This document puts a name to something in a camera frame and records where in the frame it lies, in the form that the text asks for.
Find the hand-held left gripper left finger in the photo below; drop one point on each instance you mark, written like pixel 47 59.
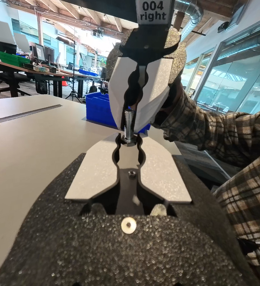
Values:
pixel 94 169

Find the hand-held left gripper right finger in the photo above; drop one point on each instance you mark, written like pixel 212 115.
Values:
pixel 163 174

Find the wooden office desk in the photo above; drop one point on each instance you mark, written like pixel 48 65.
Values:
pixel 83 76
pixel 13 66

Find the person's right hand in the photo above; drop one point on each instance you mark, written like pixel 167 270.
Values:
pixel 170 105

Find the silver hex bolt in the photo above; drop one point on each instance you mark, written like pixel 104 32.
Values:
pixel 128 125

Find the black computer monitor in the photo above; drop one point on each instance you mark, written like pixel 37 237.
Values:
pixel 49 54
pixel 39 52

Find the black office chair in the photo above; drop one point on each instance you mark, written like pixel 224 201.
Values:
pixel 18 78

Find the black tripod stand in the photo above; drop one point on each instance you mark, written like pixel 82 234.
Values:
pixel 73 67

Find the blue plastic bin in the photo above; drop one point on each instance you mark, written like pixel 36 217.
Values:
pixel 98 109

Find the small blue storage bin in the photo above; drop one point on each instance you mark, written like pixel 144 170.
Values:
pixel 87 72

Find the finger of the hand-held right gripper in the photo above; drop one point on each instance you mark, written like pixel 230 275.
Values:
pixel 156 93
pixel 116 89

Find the silver hex nut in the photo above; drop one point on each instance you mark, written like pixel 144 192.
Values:
pixel 130 144

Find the orange traffic cone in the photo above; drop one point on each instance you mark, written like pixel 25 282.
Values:
pixel 64 82

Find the wooden post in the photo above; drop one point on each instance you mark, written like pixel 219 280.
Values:
pixel 178 21

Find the person's right forearm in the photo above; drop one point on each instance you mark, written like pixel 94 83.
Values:
pixel 210 134

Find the green plastic crate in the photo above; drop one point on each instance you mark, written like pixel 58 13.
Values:
pixel 9 58

